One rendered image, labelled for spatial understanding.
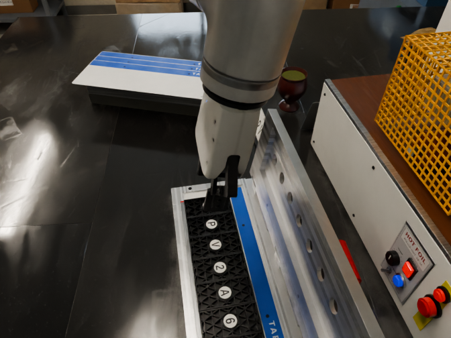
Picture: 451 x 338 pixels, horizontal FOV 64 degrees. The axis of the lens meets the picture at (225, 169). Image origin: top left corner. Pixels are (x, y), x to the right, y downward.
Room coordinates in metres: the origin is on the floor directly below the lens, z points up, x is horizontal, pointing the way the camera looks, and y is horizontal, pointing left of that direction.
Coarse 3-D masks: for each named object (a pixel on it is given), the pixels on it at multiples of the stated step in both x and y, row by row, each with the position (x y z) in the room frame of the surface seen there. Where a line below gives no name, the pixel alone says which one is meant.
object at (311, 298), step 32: (256, 160) 0.55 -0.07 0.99; (288, 160) 0.44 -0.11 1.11; (256, 192) 0.51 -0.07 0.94; (288, 192) 0.42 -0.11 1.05; (288, 224) 0.38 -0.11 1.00; (320, 224) 0.30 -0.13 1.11; (288, 256) 0.33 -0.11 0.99; (320, 256) 0.28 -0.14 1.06; (288, 288) 0.29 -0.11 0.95; (320, 288) 0.25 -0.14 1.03; (352, 288) 0.21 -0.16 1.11; (320, 320) 0.22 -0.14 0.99; (352, 320) 0.18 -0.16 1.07
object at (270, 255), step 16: (176, 192) 0.52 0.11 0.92; (192, 192) 0.53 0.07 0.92; (176, 208) 0.48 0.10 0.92; (256, 208) 0.48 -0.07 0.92; (176, 224) 0.44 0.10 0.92; (256, 224) 0.44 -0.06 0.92; (272, 256) 0.37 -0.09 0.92; (272, 272) 0.33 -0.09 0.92; (272, 288) 0.30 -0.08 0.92; (192, 304) 0.27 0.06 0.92; (288, 304) 0.27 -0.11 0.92; (192, 320) 0.24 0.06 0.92; (288, 320) 0.24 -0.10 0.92; (192, 336) 0.22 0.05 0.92; (288, 336) 0.22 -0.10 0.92
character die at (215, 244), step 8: (232, 232) 0.41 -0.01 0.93; (192, 240) 0.39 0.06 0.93; (200, 240) 0.39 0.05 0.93; (208, 240) 0.40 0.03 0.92; (216, 240) 0.39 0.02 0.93; (224, 240) 0.39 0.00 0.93; (232, 240) 0.39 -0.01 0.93; (192, 248) 0.38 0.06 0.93; (200, 248) 0.38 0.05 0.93; (208, 248) 0.38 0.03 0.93; (216, 248) 0.38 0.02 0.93; (224, 248) 0.38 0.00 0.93; (232, 248) 0.38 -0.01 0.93; (240, 248) 0.38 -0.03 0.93; (192, 256) 0.36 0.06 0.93; (200, 256) 0.36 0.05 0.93; (208, 256) 0.36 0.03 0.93
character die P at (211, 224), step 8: (200, 216) 0.45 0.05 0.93; (208, 216) 0.45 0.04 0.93; (216, 216) 0.46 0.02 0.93; (224, 216) 0.45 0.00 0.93; (232, 216) 0.46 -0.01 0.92; (192, 224) 0.43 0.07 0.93; (200, 224) 0.43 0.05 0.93; (208, 224) 0.43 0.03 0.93; (216, 224) 0.43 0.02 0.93; (224, 224) 0.44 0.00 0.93; (232, 224) 0.43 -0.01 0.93; (192, 232) 0.42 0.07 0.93; (200, 232) 0.41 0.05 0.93; (208, 232) 0.42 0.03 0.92; (216, 232) 0.41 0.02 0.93; (224, 232) 0.41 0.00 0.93
